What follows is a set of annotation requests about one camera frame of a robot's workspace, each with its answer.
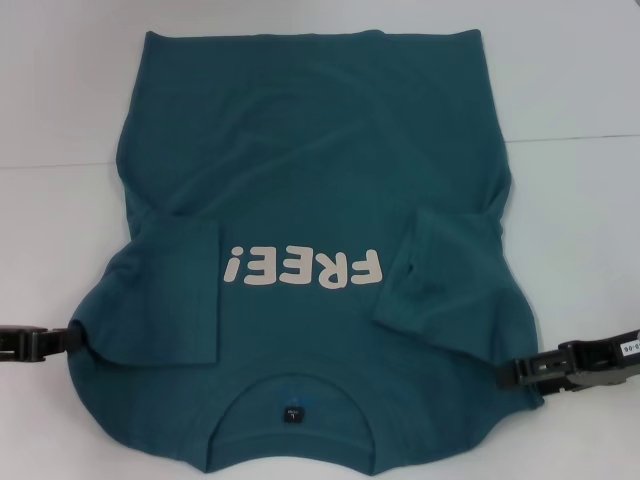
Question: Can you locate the blue shirt with FREE print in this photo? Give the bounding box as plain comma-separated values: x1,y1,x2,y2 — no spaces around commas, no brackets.
64,28,547,457

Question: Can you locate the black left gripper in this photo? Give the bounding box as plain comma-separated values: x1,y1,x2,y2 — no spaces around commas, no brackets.
0,322,85,363

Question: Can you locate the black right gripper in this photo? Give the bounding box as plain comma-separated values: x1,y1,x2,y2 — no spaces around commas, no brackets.
496,329,640,395

